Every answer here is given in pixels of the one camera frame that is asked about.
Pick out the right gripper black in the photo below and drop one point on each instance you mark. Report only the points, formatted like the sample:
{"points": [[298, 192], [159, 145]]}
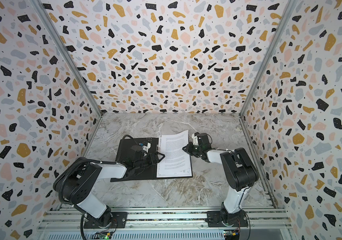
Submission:
{"points": [[191, 147]]}

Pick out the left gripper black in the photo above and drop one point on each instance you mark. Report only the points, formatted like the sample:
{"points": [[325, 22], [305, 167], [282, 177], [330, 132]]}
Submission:
{"points": [[155, 159]]}

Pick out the orange black file folder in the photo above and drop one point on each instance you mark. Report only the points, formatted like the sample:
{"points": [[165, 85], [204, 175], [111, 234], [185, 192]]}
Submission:
{"points": [[124, 145]]}

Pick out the text page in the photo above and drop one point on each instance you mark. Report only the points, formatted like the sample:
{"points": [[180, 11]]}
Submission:
{"points": [[176, 163]]}

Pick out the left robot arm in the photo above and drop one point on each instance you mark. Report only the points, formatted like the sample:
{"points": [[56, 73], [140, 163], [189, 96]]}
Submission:
{"points": [[74, 186]]}

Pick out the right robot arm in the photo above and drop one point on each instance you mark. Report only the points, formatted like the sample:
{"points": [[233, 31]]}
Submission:
{"points": [[240, 172]]}

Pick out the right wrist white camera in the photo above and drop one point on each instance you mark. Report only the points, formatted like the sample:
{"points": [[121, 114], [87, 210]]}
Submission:
{"points": [[195, 138]]}

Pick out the wrist white camera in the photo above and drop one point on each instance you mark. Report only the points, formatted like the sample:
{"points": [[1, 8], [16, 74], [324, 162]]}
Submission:
{"points": [[146, 146], [195, 138]]}

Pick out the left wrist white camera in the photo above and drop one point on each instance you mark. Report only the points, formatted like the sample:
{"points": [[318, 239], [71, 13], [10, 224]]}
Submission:
{"points": [[146, 146]]}

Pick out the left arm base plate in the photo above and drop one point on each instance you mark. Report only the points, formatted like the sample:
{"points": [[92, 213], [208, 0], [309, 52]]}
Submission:
{"points": [[113, 220]]}

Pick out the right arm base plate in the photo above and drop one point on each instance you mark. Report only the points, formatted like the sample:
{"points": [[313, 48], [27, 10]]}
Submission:
{"points": [[216, 219]]}

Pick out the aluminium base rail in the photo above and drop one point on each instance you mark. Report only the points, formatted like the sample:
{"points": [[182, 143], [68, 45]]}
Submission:
{"points": [[169, 223]]}

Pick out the aluminium corner post right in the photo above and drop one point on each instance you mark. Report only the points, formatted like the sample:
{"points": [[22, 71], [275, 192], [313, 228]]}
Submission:
{"points": [[270, 52]]}

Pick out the aluminium corner post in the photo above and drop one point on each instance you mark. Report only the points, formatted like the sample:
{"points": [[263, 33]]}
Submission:
{"points": [[270, 52], [43, 15]]}

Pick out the aluminium corner post left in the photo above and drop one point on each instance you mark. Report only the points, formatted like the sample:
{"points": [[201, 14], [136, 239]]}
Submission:
{"points": [[43, 15]]}

